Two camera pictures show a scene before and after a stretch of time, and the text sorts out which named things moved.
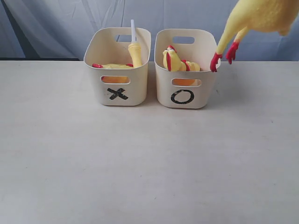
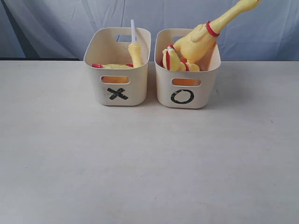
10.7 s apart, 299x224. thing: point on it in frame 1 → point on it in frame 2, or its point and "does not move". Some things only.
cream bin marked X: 117,87 does not move
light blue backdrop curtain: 55,30 does not move
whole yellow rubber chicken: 261,16 → 194,46
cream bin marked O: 186,89 does not move
